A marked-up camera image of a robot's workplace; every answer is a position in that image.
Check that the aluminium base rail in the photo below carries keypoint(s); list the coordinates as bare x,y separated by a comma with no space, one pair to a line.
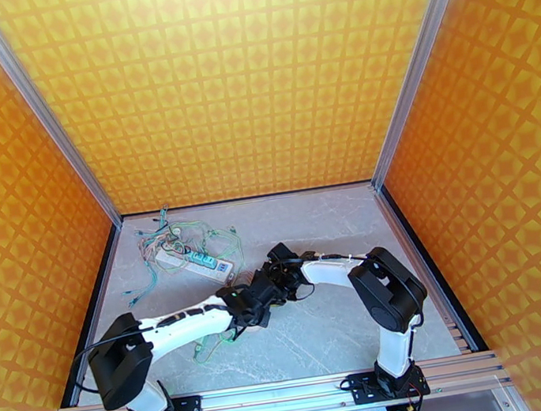
275,393

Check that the aluminium frame post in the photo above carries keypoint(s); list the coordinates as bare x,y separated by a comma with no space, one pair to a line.
45,117
417,68

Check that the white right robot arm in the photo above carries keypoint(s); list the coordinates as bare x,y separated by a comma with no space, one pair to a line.
386,291

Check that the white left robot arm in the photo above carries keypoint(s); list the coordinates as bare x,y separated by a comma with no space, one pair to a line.
186,323

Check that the long white power strip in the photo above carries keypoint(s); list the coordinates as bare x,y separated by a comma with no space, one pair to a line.
224,268

